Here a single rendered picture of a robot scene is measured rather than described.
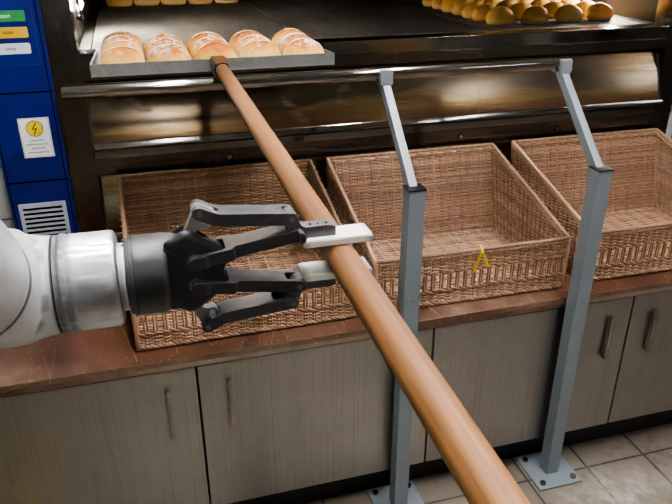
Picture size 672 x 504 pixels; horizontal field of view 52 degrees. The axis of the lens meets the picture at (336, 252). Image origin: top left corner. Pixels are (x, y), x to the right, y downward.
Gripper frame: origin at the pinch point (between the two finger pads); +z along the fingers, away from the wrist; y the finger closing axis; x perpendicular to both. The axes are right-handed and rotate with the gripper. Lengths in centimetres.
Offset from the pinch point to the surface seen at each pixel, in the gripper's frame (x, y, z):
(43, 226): -129, 47, -46
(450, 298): -83, 59, 56
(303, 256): -119, 60, 25
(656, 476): -63, 118, 118
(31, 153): -129, 26, -46
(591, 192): -74, 29, 86
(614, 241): -83, 49, 103
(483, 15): -158, -1, 96
